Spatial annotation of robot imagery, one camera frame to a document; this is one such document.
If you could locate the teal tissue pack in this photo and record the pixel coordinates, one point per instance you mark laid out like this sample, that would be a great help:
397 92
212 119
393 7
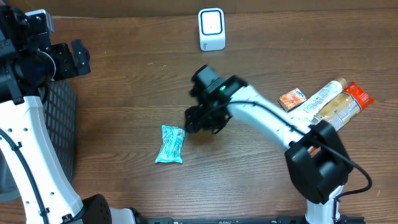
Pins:
172 143

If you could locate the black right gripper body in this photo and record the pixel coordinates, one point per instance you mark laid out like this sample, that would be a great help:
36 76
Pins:
208 116

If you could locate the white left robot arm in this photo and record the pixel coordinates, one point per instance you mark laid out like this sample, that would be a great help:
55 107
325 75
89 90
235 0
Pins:
29 62

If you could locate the orange spaghetti pasta package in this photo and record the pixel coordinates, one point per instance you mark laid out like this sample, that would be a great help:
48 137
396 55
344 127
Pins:
344 107

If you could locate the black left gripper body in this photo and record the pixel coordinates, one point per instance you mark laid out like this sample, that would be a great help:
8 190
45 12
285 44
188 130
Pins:
64 65

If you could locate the grey plastic shopping basket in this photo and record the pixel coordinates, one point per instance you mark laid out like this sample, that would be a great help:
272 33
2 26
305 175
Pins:
60 117

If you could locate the orange tissue pack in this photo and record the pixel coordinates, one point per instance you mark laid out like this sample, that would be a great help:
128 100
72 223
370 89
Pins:
292 99

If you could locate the white tube with gold cap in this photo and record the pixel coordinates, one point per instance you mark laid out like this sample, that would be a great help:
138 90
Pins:
308 109

